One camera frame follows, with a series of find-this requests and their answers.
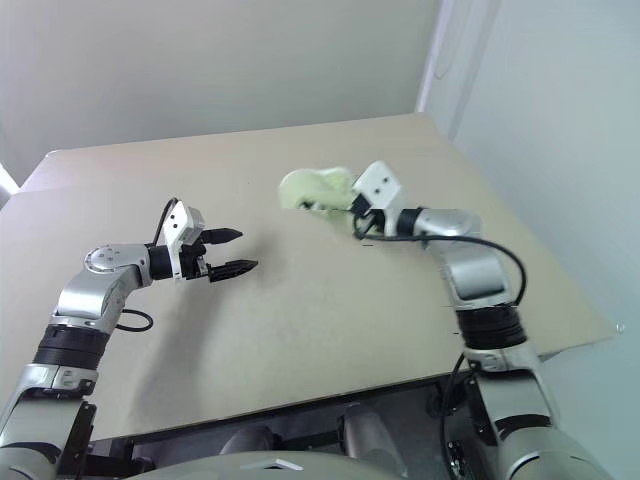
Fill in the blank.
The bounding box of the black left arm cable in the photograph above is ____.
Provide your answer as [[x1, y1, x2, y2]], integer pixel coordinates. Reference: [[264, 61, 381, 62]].
[[116, 197, 180, 333]]

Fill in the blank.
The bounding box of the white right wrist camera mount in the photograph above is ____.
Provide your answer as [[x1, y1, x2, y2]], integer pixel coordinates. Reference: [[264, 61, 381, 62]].
[[351, 160, 404, 212]]

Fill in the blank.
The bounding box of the light green fluffy towel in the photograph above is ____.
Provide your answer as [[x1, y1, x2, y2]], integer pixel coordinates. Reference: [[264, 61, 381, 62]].
[[277, 166, 362, 237]]

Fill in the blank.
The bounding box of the black right shoulder cable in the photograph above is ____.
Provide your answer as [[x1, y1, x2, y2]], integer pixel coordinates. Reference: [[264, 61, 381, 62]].
[[439, 351, 475, 480]]

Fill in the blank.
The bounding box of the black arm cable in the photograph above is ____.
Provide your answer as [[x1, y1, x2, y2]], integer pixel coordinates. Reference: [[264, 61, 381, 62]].
[[352, 212, 529, 309], [116, 197, 180, 333]]

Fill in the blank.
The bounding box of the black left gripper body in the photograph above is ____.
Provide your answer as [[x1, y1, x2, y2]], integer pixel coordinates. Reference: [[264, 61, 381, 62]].
[[177, 230, 215, 282]]

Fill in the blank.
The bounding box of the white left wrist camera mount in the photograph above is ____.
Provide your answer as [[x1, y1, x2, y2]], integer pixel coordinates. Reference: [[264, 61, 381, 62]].
[[162, 200, 207, 283]]

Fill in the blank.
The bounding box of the grey rounded cylinder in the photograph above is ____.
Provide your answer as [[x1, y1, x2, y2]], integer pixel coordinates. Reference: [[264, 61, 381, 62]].
[[218, 424, 282, 457], [341, 402, 407, 465]]

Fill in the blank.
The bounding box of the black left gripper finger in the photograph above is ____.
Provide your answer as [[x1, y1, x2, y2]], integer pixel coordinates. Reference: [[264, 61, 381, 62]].
[[201, 226, 245, 247], [206, 259, 260, 286]]

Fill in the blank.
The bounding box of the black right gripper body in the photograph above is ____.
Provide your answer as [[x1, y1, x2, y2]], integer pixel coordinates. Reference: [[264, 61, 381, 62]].
[[350, 193, 390, 241]]

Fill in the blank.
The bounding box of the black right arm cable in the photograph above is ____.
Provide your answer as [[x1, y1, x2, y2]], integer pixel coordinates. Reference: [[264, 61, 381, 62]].
[[352, 212, 529, 309]]

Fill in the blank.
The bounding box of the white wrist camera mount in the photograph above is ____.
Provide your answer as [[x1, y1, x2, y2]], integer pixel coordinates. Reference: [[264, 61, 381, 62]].
[[351, 160, 404, 212], [162, 200, 207, 283]]

